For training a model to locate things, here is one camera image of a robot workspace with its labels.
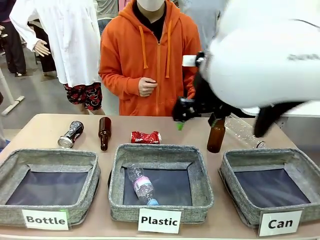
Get grey fabric basket Bottle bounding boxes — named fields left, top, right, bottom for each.
left=0, top=148, right=102, bottom=227

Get bystander in dark clothes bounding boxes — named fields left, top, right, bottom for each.
left=0, top=0, right=27, bottom=77

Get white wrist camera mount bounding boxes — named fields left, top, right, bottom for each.
left=182, top=51, right=209, bottom=68

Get white Bottle label card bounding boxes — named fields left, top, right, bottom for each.
left=21, top=208, right=70, bottom=231

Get person in orange hoodie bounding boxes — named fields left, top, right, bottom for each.
left=98, top=0, right=204, bottom=117

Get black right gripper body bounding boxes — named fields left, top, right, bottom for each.
left=172, top=72, right=234, bottom=121

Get crushed red can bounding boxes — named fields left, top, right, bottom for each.
left=130, top=130, right=162, bottom=145

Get white background table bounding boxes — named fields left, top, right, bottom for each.
left=279, top=106, right=320, bottom=119

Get small pink-label plastic bottle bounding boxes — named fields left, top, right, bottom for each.
left=126, top=166, right=159, bottom=207

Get white Can label card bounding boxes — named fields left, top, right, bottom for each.
left=258, top=210, right=304, bottom=238

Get large clear plastic bottle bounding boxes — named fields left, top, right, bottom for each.
left=224, top=115, right=267, bottom=150

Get white Plastic label card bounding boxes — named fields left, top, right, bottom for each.
left=137, top=207, right=183, bottom=234

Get grey fabric basket Plastic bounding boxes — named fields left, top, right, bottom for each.
left=107, top=143, right=215, bottom=224

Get person's right forearm orange sleeve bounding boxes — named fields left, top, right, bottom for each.
left=98, top=65, right=144, bottom=97

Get mannequin in white shirt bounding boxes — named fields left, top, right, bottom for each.
left=9, top=0, right=102, bottom=89

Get crushed black silver can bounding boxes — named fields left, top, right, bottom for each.
left=57, top=120, right=84, bottom=149

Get white desk leg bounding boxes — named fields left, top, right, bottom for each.
left=0, top=66, right=26, bottom=117

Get grey fabric basket Can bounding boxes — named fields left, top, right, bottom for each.
left=218, top=148, right=320, bottom=230

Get person's left forearm orange sleeve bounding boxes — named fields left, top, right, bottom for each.
left=182, top=66, right=202, bottom=101

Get brown glass bottle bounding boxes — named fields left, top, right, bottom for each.
left=98, top=116, right=113, bottom=152
left=206, top=117, right=226, bottom=154

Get red floral black shorts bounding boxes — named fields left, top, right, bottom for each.
left=63, top=82, right=103, bottom=112

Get person's right hand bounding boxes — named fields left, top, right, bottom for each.
left=137, top=76, right=159, bottom=98

